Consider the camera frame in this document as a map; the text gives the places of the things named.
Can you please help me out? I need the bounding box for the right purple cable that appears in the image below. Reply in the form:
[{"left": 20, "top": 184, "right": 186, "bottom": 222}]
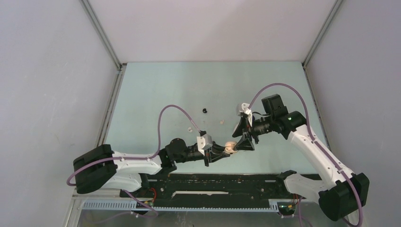
[{"left": 247, "top": 82, "right": 364, "bottom": 227}]

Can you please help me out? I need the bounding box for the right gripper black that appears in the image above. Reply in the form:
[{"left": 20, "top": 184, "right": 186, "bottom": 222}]
[{"left": 232, "top": 115, "right": 275, "bottom": 151}]

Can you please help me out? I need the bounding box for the white slotted cable duct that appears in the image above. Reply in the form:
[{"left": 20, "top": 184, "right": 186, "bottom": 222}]
[{"left": 82, "top": 200, "right": 283, "bottom": 213}]

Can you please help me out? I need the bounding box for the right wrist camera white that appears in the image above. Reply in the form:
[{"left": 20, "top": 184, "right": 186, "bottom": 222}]
[{"left": 236, "top": 103, "right": 253, "bottom": 126}]

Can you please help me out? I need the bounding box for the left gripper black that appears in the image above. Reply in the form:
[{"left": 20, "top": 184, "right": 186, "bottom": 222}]
[{"left": 174, "top": 141, "right": 229, "bottom": 166}]

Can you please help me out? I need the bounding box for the right aluminium frame post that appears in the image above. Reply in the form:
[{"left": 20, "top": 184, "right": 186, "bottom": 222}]
[{"left": 302, "top": 0, "right": 345, "bottom": 70}]

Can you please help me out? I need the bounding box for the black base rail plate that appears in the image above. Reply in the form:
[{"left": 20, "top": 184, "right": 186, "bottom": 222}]
[{"left": 132, "top": 174, "right": 301, "bottom": 210}]

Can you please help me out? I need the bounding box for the aluminium frame post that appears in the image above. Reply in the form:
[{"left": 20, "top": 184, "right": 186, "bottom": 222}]
[
  {"left": 302, "top": 0, "right": 345, "bottom": 70},
  {"left": 79, "top": 0, "right": 122, "bottom": 70}
]

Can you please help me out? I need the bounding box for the pink earbud charging case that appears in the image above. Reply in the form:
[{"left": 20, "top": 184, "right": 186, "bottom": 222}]
[{"left": 224, "top": 141, "right": 238, "bottom": 155}]

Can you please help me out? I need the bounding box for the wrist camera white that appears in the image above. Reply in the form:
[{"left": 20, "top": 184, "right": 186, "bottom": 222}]
[
  {"left": 196, "top": 134, "right": 213, "bottom": 156},
  {"left": 236, "top": 103, "right": 253, "bottom": 126}
]

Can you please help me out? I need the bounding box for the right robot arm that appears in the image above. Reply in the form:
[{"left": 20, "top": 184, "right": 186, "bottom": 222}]
[{"left": 232, "top": 94, "right": 370, "bottom": 221}]

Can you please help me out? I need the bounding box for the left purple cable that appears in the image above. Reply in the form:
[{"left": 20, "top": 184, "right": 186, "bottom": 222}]
[{"left": 66, "top": 105, "right": 206, "bottom": 187}]

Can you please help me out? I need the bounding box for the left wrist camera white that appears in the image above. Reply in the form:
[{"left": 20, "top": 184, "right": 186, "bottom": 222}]
[{"left": 196, "top": 134, "right": 213, "bottom": 156}]

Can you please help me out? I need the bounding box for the purple cable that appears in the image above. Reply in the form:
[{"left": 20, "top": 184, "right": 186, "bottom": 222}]
[
  {"left": 66, "top": 105, "right": 206, "bottom": 187},
  {"left": 247, "top": 82, "right": 364, "bottom": 227}
]

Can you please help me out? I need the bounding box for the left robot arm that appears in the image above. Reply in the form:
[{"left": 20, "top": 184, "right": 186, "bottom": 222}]
[{"left": 67, "top": 138, "right": 230, "bottom": 197}]

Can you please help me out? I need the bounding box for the left aluminium frame post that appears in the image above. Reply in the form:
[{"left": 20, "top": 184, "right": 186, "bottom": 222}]
[{"left": 79, "top": 0, "right": 122, "bottom": 70}]

